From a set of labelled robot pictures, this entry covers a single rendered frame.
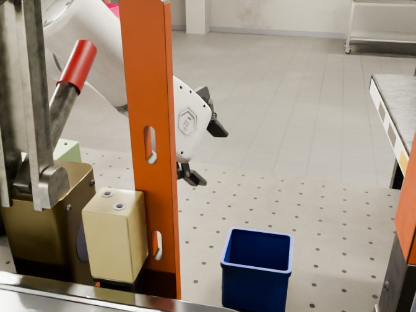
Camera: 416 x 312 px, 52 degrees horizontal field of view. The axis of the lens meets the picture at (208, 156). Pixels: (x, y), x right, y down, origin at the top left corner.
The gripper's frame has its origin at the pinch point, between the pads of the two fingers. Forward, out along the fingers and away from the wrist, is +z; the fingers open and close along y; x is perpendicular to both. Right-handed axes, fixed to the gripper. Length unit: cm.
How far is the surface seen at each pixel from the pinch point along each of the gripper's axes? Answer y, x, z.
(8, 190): -21.6, -12.1, -30.3
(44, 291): -27.1, -16.4, -25.8
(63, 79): -11.0, -10.9, -30.9
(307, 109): 171, 127, 210
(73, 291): -26.3, -18.0, -24.7
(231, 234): -8.3, -1.0, 11.8
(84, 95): 124, 296, 118
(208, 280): -16.2, 2.9, 15.8
